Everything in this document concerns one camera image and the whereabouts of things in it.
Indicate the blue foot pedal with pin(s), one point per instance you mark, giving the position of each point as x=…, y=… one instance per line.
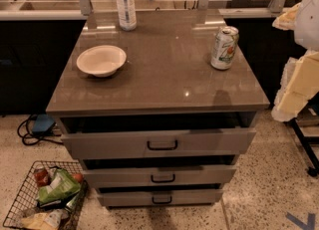
x=43, y=124

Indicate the grey bottom drawer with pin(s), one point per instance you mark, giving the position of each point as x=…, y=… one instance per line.
x=159, y=198

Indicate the black wire basket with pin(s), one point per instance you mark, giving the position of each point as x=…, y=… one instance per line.
x=26, y=202

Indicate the red apple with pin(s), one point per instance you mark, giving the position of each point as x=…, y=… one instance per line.
x=79, y=177

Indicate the clear plastic water bottle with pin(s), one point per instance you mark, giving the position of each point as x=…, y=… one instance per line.
x=127, y=14

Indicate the red soda can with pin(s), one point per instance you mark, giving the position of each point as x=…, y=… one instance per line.
x=41, y=176

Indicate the grey drawer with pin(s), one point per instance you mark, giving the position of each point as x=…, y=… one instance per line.
x=159, y=198
x=159, y=176
x=151, y=144

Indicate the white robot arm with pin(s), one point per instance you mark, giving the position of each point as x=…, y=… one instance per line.
x=306, y=32

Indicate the white green soda can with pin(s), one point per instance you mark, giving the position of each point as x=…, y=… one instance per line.
x=224, y=47

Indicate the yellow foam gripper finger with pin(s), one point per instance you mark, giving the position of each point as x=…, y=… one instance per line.
x=286, y=21
x=299, y=84

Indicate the grey three-drawer cabinet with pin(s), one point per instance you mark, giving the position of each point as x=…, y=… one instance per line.
x=166, y=83

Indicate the green chip bag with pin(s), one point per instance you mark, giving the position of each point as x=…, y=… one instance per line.
x=62, y=186

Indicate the yellow snack packet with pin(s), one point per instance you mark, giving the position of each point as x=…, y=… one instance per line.
x=43, y=221

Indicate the black rolling cart frame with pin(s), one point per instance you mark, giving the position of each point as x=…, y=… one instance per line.
x=305, y=126

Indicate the white paper bowl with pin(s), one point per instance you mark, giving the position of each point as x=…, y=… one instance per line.
x=101, y=61

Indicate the grey middle drawer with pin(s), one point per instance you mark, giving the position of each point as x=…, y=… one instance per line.
x=159, y=176

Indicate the grey top drawer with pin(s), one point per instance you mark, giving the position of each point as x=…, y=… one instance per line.
x=151, y=144

